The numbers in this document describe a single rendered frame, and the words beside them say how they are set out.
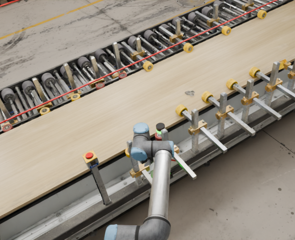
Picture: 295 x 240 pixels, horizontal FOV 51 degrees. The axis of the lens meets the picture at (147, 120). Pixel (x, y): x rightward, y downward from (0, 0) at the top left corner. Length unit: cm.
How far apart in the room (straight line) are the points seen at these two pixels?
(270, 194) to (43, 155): 201
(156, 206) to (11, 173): 131
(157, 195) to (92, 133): 111
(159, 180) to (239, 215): 159
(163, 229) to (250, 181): 195
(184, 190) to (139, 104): 99
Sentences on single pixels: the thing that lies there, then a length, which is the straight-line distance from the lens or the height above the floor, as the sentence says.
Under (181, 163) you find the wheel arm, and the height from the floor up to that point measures 86.
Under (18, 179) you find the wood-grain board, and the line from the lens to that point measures 234.
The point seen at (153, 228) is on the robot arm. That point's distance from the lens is 128.
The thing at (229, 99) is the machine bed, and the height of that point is 80.
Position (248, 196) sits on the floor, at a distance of 306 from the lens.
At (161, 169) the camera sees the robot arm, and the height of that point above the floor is 136.
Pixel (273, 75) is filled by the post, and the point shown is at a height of 107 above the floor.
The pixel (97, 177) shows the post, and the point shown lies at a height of 102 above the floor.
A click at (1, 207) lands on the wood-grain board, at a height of 90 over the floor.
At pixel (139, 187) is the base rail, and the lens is 227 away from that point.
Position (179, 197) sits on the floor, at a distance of 301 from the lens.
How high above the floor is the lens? 260
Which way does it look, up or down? 45 degrees down
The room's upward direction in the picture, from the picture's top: 9 degrees counter-clockwise
